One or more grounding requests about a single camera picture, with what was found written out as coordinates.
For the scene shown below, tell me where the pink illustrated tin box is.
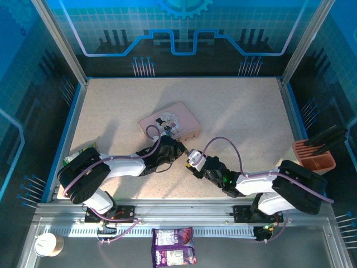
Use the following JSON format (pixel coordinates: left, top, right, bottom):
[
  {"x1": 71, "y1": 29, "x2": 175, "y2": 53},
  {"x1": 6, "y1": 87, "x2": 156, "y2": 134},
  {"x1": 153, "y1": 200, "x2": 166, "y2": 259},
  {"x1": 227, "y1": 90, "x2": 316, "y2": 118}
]
[{"x1": 138, "y1": 101, "x2": 201, "y2": 143}]

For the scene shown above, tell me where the purple snack packet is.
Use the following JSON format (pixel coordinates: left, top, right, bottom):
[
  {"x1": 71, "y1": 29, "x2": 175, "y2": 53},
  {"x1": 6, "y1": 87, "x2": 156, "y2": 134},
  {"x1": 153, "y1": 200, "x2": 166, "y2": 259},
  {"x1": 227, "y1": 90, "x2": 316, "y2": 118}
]
[{"x1": 151, "y1": 227, "x2": 197, "y2": 267}]

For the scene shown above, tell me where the green snack packet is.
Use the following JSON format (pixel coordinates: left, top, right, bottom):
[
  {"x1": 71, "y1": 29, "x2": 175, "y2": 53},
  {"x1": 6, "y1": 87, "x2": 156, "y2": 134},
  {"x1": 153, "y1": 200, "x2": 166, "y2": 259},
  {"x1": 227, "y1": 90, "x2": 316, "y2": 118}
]
[{"x1": 63, "y1": 142, "x2": 97, "y2": 168}]

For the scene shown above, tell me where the terracotta and cream knife holder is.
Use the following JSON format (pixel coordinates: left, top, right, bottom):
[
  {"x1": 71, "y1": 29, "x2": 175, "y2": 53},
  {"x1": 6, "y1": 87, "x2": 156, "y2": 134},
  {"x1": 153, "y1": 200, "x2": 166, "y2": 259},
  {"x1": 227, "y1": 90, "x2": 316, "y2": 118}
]
[{"x1": 278, "y1": 138, "x2": 337, "y2": 176}]

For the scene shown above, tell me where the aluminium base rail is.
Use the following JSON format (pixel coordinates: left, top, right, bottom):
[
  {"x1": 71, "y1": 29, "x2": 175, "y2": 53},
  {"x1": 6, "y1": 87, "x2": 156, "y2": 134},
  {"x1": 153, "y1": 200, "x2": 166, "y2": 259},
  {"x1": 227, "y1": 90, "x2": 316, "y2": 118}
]
[{"x1": 36, "y1": 198, "x2": 332, "y2": 226}]

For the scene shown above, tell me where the slotted grey cable duct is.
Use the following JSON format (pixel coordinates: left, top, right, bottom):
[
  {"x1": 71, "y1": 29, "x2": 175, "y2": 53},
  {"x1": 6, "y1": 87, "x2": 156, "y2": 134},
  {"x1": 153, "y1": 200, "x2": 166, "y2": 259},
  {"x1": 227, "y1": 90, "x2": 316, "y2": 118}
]
[{"x1": 44, "y1": 225, "x2": 258, "y2": 238}]

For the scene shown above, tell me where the black knife handle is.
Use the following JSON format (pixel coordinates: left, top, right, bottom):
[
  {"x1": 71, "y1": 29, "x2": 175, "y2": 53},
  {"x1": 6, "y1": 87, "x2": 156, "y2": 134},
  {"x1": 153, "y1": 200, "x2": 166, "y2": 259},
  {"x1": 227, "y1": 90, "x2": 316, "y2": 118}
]
[
  {"x1": 311, "y1": 136, "x2": 348, "y2": 156},
  {"x1": 303, "y1": 125, "x2": 339, "y2": 146},
  {"x1": 309, "y1": 128, "x2": 349, "y2": 151}
]

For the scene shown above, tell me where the aluminium frame post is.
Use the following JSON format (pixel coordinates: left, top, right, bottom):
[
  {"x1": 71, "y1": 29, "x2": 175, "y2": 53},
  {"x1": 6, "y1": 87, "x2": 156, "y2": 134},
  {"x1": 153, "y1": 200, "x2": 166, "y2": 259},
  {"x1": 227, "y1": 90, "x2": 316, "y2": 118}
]
[
  {"x1": 30, "y1": 0, "x2": 89, "y2": 86},
  {"x1": 279, "y1": 0, "x2": 335, "y2": 84}
]

